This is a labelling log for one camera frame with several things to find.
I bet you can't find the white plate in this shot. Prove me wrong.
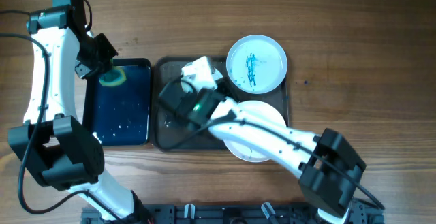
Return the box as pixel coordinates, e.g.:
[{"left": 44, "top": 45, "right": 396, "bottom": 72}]
[
  {"left": 224, "top": 101, "right": 286, "bottom": 163},
  {"left": 225, "top": 35, "right": 287, "bottom": 94}
]

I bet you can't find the black water-filled tray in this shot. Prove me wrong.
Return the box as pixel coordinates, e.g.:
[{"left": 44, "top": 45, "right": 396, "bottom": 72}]
[{"left": 82, "top": 58, "right": 152, "bottom": 146}]

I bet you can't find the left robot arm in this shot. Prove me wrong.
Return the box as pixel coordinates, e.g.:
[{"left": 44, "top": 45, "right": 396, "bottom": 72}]
[{"left": 7, "top": 0, "right": 153, "bottom": 223}]

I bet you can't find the green yellow sponge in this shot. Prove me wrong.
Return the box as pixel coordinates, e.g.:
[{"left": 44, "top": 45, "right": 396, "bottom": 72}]
[{"left": 99, "top": 66, "right": 127, "bottom": 87}]

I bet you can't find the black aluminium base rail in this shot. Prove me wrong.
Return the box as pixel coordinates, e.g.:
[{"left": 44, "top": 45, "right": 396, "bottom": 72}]
[{"left": 80, "top": 202, "right": 384, "bottom": 224}]

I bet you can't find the brown serving tray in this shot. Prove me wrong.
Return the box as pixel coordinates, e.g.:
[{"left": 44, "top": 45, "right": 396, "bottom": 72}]
[{"left": 150, "top": 56, "right": 290, "bottom": 150}]

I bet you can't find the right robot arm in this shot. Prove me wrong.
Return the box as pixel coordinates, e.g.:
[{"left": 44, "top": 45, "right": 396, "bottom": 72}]
[{"left": 158, "top": 83, "right": 366, "bottom": 223}]

